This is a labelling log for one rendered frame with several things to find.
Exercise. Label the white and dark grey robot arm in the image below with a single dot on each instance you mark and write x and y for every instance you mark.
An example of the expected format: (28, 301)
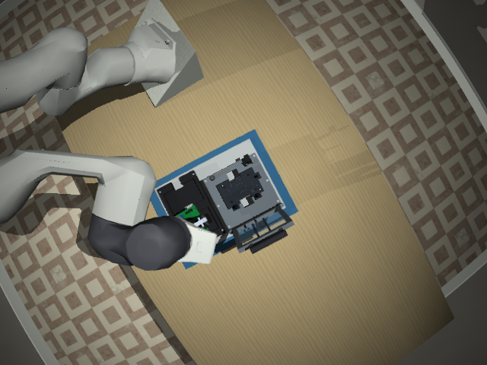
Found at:
(118, 230)

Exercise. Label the green circuit board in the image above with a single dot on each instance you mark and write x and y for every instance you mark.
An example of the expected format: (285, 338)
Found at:
(190, 213)

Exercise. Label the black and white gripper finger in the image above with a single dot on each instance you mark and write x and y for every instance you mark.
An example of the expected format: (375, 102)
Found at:
(202, 221)

